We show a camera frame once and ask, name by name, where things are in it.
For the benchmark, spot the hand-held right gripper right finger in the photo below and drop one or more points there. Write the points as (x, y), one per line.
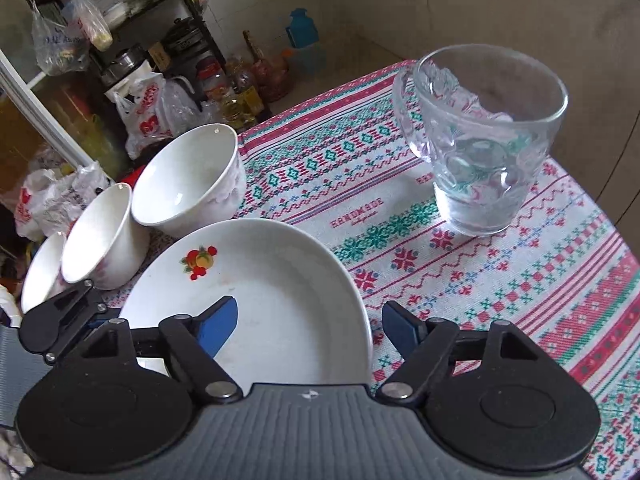
(402, 330)

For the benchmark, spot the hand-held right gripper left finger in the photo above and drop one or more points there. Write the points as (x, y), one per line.
(217, 325)

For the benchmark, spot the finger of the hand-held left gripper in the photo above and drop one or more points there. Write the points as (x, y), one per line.
(82, 317)

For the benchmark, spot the white floral ceramic bowl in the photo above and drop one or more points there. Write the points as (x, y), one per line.
(100, 240)
(42, 275)
(185, 180)

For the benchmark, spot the deep white fruit-print plate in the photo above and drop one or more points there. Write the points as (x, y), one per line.
(280, 290)

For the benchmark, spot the patterned woven tablecloth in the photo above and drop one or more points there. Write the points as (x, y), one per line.
(450, 270)

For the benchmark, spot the white plastic bag red print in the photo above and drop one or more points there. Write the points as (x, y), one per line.
(60, 195)

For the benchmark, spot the clear glass mug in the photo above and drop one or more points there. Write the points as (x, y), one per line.
(500, 160)

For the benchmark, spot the red and white plastic bag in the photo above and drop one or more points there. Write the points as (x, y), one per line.
(145, 120)

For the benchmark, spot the cooking oil bottle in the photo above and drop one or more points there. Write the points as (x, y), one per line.
(240, 110)

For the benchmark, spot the crumpled clear plastic bag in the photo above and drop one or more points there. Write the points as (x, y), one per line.
(177, 110)

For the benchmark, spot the red-lidded jar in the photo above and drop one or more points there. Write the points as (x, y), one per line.
(212, 82)

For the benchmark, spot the wicker basket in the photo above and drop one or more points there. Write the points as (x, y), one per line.
(272, 80)

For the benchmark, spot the steel pot with lid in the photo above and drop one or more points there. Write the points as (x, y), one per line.
(122, 67)

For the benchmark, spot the clear bag blue print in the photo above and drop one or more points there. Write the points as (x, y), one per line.
(57, 45)

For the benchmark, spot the clear bag yellow contents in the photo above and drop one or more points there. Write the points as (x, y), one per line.
(97, 32)

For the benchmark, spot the dark cooking pot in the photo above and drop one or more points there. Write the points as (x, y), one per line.
(182, 37)

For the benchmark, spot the black metal shelf rack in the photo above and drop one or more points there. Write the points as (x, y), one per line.
(205, 25)

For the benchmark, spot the blue plastic water jug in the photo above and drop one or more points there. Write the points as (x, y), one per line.
(302, 30)

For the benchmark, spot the aluminium door frame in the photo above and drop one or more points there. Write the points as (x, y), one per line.
(42, 110)

